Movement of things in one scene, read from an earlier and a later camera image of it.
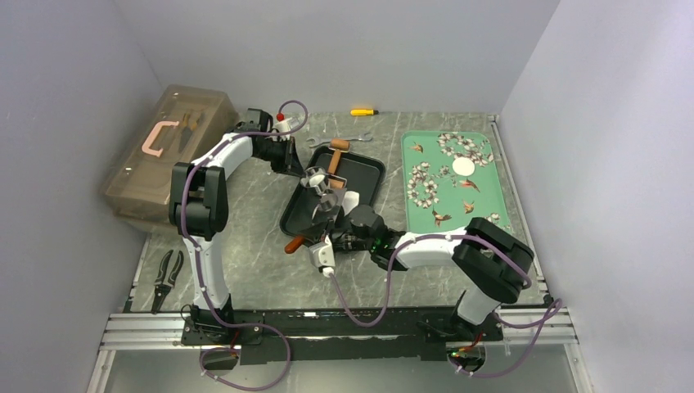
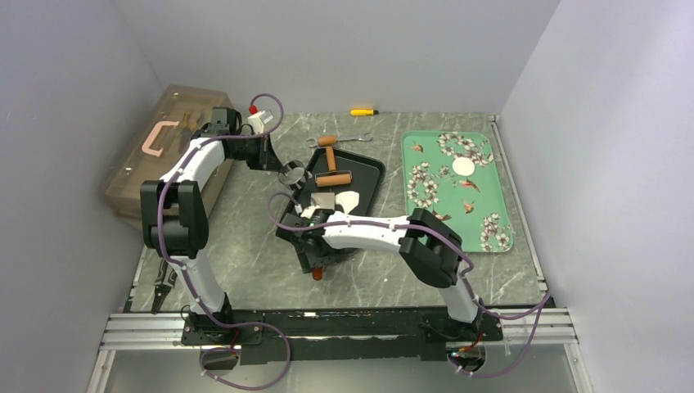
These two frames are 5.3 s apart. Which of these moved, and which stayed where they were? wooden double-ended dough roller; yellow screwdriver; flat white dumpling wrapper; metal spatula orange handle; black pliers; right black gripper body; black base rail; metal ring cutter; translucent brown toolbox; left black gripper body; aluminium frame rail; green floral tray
Moved: left black gripper body; metal ring cutter; wooden double-ended dough roller; metal spatula orange handle; right black gripper body
Stayed: aluminium frame rail; flat white dumpling wrapper; green floral tray; translucent brown toolbox; yellow screwdriver; black base rail; black pliers
